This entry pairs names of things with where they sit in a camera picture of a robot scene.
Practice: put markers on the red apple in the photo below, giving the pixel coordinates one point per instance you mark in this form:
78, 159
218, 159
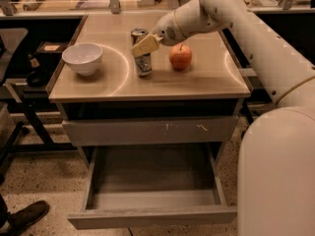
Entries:
180, 56

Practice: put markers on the black chair left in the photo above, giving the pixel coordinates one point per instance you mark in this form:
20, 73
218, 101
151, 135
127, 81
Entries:
9, 130

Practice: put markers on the closed grey top drawer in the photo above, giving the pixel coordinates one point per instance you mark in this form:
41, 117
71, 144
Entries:
144, 131

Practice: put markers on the grey drawer cabinet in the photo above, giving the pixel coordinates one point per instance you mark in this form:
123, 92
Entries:
212, 86

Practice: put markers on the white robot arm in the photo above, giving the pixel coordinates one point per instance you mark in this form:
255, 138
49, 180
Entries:
276, 165

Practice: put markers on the open grey middle drawer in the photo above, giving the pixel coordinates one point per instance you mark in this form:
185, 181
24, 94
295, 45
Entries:
156, 185

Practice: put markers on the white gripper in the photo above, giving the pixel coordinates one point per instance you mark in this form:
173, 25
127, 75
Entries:
166, 30

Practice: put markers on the silver redbull can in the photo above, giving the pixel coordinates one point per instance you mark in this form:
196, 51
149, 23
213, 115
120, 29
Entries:
143, 63

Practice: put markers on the white bowl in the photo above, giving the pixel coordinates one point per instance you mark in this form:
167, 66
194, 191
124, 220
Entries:
83, 58

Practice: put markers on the brown shoe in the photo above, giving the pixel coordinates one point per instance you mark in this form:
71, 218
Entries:
26, 217

